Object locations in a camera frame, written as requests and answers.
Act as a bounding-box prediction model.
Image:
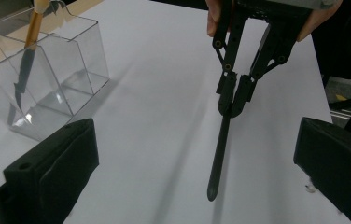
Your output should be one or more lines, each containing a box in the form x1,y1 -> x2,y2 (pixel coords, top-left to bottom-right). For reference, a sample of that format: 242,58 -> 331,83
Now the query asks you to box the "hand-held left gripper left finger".
3,118 -> 100,224

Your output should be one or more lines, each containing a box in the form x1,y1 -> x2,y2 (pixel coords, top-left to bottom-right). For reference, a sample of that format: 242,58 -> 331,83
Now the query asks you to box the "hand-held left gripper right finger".
293,117 -> 351,224

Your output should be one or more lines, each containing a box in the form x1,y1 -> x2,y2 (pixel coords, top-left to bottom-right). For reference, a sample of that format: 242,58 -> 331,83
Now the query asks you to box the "clear plastic organizer box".
0,0 -> 111,142

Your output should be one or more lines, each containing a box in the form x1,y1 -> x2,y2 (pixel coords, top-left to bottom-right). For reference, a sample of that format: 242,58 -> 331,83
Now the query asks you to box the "makeup brush with gold ferrule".
7,0 -> 51,125

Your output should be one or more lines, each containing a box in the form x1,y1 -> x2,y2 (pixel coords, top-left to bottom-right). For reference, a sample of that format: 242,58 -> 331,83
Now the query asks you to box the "aluminium floor rail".
329,104 -> 351,129

